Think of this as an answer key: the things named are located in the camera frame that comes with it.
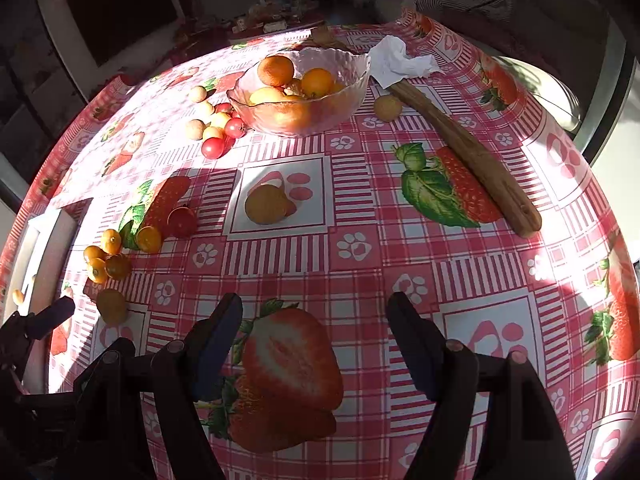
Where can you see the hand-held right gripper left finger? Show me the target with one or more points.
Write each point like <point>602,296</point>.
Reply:
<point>216,355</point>

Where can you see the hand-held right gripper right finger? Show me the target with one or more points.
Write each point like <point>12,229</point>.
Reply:
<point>416,355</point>

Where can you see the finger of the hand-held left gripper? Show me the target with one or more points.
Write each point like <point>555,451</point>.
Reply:
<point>54,312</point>

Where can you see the small orange fruit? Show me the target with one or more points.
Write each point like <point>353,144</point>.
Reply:
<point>18,296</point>

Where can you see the dull yellow round fruit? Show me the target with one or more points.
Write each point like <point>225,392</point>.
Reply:
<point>111,306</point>

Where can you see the orange kumquat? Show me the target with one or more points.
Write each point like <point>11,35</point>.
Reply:
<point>97,271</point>
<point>93,252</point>
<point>118,266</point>
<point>149,239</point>
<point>111,241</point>

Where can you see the strawberry print plaid tablecloth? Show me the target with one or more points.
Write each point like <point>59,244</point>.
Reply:
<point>380,270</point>

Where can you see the large red tomato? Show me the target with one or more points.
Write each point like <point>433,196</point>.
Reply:
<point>182,221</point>

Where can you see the large round yellow loquat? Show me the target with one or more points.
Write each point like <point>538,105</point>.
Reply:
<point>266,204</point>

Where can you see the long wooden stick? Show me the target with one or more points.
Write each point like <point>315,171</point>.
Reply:
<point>470,157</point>

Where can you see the red cherry tomato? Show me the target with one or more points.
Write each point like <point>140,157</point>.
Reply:
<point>213,147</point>
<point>234,128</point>
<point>223,108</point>

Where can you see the tan longan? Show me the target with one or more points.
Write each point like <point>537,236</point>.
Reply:
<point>213,132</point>
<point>195,130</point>
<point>220,120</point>
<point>204,109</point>
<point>198,94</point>

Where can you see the small round yellow loquat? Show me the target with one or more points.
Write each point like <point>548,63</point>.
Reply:
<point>388,108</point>

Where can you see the clear glass bowl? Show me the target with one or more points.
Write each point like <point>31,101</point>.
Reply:
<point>330,110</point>

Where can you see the pale yellow orange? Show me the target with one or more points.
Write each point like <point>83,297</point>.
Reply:
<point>266,96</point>

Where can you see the bright yellow orange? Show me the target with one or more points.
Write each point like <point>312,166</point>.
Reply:
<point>317,82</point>

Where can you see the orange with dark stem end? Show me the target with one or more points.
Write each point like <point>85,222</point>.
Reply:
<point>276,70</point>

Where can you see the crumpled white tissue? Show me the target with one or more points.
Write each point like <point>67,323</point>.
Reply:
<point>397,62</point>

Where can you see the white framed television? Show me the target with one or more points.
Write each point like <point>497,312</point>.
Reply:
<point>120,10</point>

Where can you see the pile of snack packages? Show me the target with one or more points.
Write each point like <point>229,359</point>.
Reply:
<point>272,15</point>

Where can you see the dark sofa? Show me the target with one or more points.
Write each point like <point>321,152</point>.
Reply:
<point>565,20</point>

